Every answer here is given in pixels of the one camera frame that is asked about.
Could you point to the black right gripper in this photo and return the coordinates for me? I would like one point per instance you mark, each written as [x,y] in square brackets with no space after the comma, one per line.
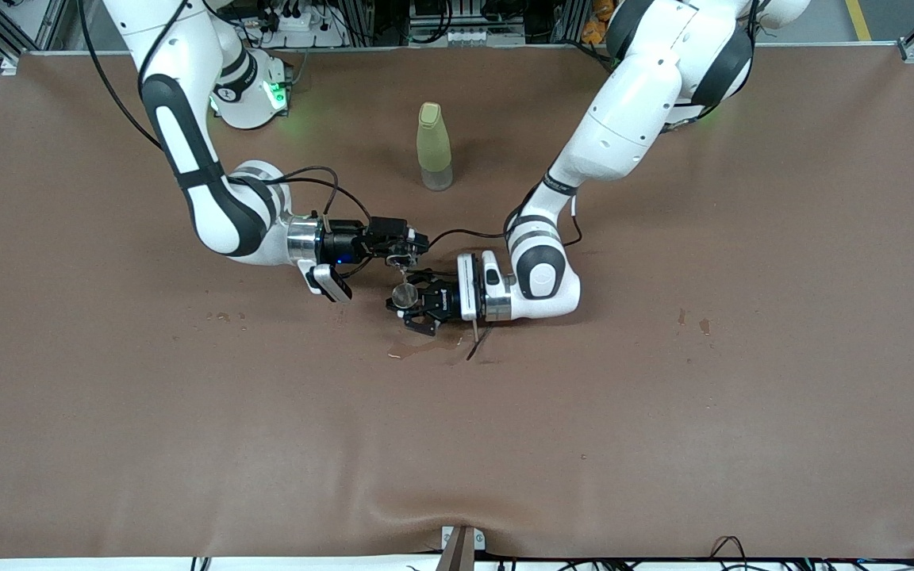
[348,243]

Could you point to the green bottle with clear base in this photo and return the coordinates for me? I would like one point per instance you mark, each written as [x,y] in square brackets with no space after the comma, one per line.
[433,147]

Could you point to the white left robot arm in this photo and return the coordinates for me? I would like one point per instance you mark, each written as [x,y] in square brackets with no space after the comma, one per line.
[624,119]

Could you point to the small brown liquid drops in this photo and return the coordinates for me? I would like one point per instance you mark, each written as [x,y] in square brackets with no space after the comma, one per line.
[704,325]
[223,317]

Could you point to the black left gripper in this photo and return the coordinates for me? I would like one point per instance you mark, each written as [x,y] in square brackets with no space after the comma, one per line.
[443,301]

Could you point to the brown liquid puddle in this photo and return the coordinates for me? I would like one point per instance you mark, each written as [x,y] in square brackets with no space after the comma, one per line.
[425,347]

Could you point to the clear wine glass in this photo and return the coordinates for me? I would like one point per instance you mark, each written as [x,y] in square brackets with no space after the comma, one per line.
[405,296]

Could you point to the brown table mat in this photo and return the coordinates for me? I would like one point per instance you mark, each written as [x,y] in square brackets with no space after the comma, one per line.
[505,444]

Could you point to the white power strip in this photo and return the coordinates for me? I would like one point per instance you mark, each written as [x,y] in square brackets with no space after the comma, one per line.
[298,24]

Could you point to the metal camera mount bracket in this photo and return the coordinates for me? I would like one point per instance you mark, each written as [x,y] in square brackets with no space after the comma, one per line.
[457,551]

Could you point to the orange snack bags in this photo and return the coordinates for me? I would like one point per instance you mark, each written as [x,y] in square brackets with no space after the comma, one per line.
[600,24]

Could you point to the clear glass measuring beaker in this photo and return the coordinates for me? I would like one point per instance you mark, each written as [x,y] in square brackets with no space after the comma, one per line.
[404,266]

